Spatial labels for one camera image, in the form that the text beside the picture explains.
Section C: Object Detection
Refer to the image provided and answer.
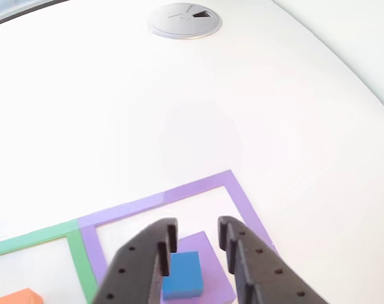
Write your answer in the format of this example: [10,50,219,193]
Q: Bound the purple square frame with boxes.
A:
[77,169,280,288]

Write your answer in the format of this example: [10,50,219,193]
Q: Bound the small blue cube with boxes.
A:
[161,251,204,301]

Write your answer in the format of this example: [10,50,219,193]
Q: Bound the round silver cable grommet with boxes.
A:
[146,2,223,41]

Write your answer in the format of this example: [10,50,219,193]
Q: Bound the purple block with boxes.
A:
[159,231,237,304]

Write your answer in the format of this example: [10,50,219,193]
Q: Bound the green square frame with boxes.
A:
[0,219,99,304]

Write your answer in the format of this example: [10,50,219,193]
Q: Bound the orange block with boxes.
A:
[0,287,44,304]

